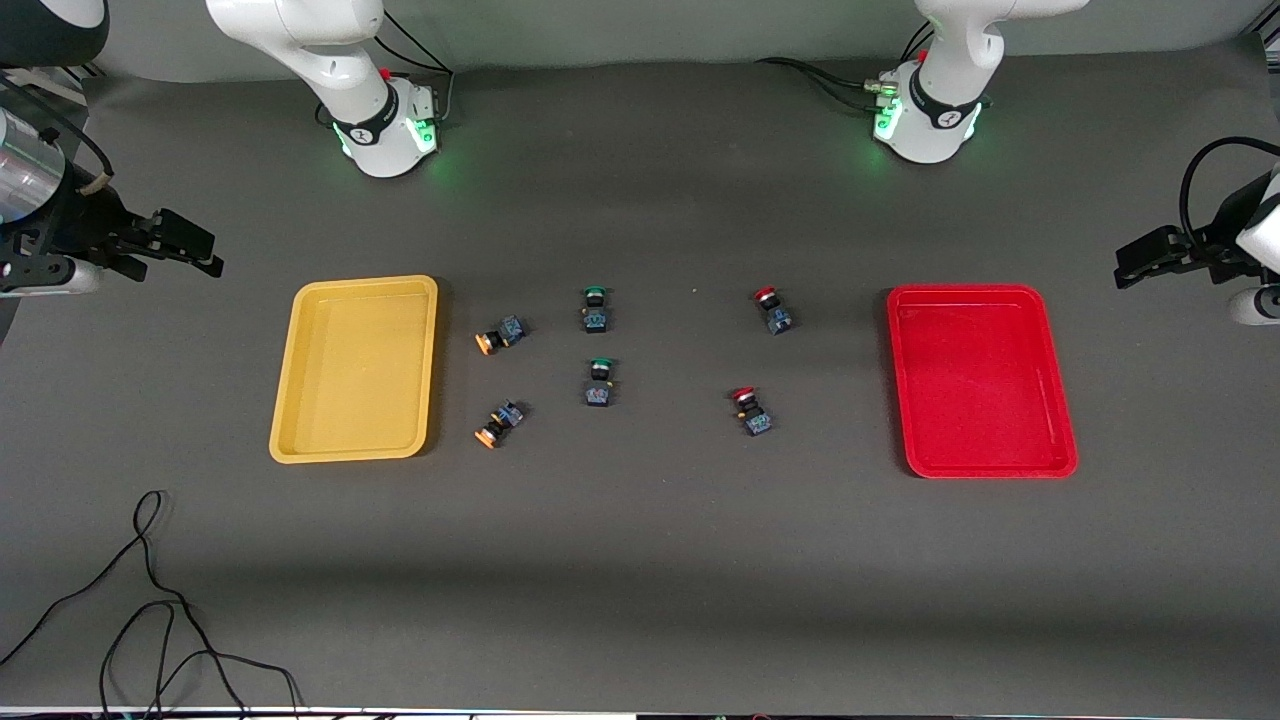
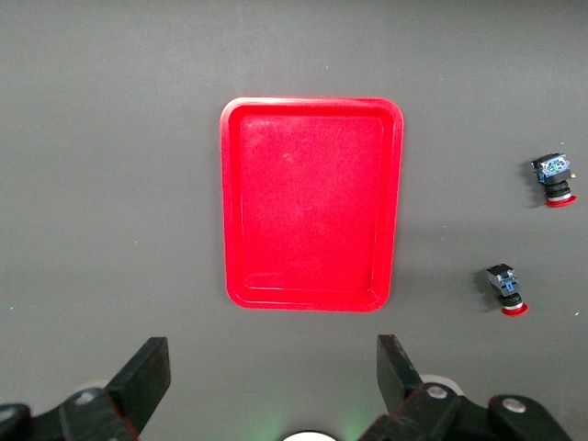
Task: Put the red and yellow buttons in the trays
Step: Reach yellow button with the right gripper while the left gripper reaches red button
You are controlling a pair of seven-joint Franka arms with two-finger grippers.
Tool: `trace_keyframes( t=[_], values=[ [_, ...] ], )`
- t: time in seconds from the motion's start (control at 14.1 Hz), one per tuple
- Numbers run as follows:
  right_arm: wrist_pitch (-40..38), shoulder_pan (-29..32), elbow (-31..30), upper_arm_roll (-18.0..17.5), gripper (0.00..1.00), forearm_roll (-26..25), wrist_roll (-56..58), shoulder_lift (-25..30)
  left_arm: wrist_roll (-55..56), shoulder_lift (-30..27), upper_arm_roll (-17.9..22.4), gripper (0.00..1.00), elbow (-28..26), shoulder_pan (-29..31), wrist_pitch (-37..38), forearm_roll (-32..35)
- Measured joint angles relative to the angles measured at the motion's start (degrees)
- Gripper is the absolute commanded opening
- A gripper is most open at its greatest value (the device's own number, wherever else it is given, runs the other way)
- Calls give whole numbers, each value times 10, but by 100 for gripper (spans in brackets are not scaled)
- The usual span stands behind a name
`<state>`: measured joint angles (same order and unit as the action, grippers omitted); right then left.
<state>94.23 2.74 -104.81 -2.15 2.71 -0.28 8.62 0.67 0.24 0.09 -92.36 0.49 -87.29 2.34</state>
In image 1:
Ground yellow push button switch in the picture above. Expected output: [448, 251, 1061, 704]
[474, 401, 528, 449]
[475, 315, 528, 357]

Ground red push button switch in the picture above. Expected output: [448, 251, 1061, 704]
[730, 387, 773, 437]
[753, 286, 794, 336]

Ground white background beam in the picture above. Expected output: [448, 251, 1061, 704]
[10, 72, 89, 106]

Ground red plastic tray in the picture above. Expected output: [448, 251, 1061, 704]
[886, 284, 1080, 480]

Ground yellow plastic tray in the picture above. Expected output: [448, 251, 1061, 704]
[268, 275, 440, 465]

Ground dark grey table mat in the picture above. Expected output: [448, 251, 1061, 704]
[0, 35, 1280, 716]

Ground black left arm wrist cable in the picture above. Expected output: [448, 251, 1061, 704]
[1178, 136, 1280, 251]

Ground black arm wrist cable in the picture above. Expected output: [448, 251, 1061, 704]
[0, 70, 113, 196]
[1178, 136, 1280, 251]

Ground black right arm wrist cable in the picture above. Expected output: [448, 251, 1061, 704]
[0, 70, 113, 196]

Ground thin black loose cable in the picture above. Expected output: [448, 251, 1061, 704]
[0, 490, 301, 720]

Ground black right arm base cables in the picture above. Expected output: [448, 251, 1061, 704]
[318, 10, 457, 131]

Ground black arm base cables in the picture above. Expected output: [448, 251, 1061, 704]
[318, 10, 457, 131]
[755, 20, 936, 116]

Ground black left arm base cables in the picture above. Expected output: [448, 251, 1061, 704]
[755, 20, 936, 116]

